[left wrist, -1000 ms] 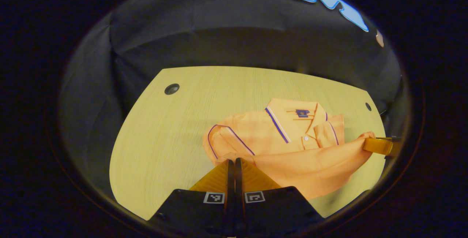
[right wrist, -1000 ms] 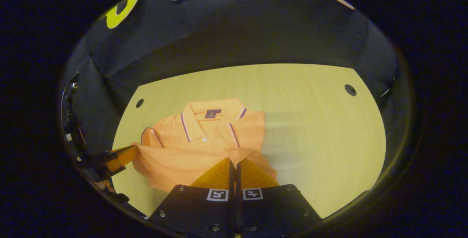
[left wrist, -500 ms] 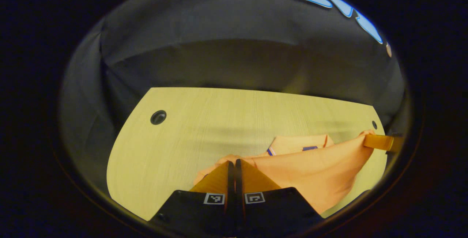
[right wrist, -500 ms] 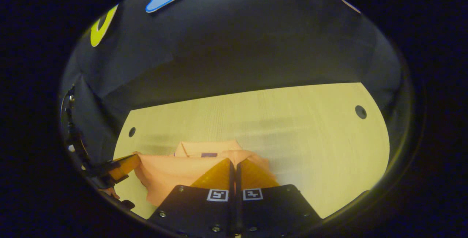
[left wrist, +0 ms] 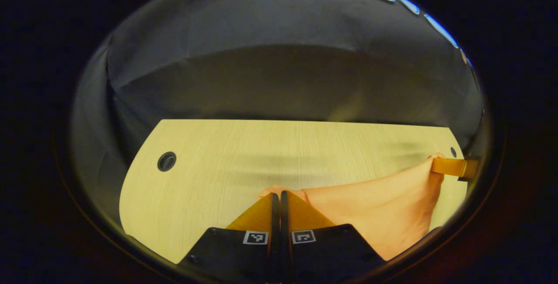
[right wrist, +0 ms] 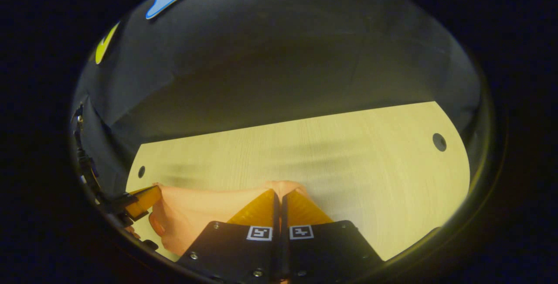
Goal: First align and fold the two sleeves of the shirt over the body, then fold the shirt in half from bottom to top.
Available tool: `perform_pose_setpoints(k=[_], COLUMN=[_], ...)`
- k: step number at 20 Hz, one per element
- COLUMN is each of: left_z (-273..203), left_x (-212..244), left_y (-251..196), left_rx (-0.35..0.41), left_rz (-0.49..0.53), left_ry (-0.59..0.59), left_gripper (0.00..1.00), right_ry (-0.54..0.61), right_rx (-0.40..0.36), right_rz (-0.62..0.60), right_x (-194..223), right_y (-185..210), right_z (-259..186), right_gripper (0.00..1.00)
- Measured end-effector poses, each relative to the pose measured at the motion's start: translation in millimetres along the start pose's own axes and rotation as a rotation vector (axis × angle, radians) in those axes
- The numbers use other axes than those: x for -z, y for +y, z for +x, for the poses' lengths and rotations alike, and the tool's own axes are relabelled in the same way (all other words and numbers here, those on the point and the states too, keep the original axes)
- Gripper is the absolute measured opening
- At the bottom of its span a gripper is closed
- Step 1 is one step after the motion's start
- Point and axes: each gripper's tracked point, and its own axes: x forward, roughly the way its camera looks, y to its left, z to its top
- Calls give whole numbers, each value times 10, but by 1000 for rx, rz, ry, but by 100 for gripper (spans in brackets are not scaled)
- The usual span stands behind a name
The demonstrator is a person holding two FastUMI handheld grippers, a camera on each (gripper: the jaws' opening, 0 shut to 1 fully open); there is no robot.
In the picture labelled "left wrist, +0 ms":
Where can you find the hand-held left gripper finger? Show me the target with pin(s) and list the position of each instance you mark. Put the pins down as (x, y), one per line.
(284, 231)
(275, 231)

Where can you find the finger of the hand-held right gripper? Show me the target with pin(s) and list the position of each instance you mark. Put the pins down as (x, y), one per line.
(451, 167)

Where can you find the orange T-shirt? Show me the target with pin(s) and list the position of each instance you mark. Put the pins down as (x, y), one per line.
(383, 205)

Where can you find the black backdrop cloth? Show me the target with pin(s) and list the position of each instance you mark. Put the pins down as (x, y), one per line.
(261, 57)

